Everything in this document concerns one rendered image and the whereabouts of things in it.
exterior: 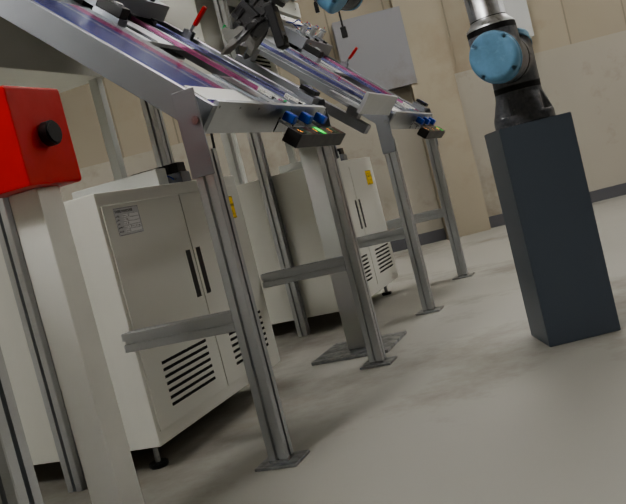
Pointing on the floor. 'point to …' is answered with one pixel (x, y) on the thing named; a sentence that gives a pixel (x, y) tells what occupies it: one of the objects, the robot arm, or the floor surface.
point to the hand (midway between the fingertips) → (234, 59)
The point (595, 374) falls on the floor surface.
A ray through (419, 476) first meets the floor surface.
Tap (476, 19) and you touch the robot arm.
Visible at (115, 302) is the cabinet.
